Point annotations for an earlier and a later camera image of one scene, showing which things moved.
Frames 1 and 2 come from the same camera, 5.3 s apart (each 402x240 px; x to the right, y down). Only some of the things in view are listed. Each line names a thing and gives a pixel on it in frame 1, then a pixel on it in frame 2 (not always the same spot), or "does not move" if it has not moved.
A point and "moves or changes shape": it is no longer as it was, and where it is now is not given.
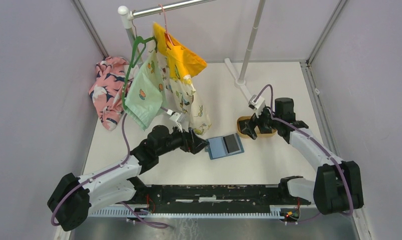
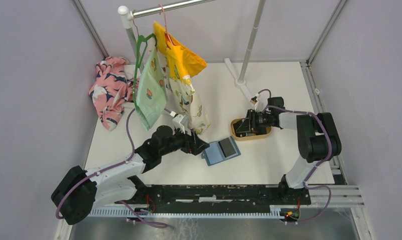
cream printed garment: x=184 y=93 does not move
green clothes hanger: x=133 y=63 -> x=144 y=39
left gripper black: x=192 y=143 does not move
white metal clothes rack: x=126 y=17 does not move
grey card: x=231 y=143 moves or changes shape
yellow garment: x=181 y=62 does not move
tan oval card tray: x=257 y=130 moves or changes shape
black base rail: x=214 y=198 does not move
